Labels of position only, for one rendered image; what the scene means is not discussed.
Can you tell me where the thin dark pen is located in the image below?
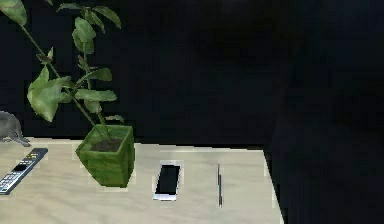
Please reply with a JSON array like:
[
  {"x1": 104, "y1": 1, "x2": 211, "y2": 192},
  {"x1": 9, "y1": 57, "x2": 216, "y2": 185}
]
[{"x1": 216, "y1": 163, "x2": 223, "y2": 209}]

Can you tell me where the grey animal figurine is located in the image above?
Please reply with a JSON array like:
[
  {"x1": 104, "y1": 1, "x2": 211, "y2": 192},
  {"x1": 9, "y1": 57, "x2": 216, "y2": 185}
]
[{"x1": 0, "y1": 110, "x2": 32, "y2": 148}]

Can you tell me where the black remote control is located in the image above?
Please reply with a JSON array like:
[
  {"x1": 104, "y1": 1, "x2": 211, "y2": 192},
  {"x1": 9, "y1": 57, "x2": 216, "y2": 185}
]
[{"x1": 0, "y1": 147, "x2": 49, "y2": 196}]

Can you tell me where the pale wooden table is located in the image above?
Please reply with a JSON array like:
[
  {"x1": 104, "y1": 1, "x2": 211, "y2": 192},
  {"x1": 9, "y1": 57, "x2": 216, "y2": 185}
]
[{"x1": 0, "y1": 137, "x2": 285, "y2": 224}]

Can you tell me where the white smartphone with black screen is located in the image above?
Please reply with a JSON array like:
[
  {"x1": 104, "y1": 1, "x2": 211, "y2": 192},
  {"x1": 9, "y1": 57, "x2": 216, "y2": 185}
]
[{"x1": 152, "y1": 162, "x2": 182, "y2": 202}]

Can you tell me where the green house plant in square pot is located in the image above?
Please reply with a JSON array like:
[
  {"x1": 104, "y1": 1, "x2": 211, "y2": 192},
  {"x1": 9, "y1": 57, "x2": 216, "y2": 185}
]
[{"x1": 0, "y1": 0, "x2": 136, "y2": 189}]

